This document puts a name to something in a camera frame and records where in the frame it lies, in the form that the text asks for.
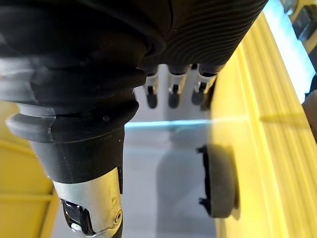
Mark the yellow shelf board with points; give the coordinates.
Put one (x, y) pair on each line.
(267, 148)

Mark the yellow shelf frame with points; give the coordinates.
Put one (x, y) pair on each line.
(23, 188)

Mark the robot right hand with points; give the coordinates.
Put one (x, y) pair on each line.
(81, 74)

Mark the black plastic housing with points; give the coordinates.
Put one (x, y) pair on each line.
(305, 21)
(219, 181)

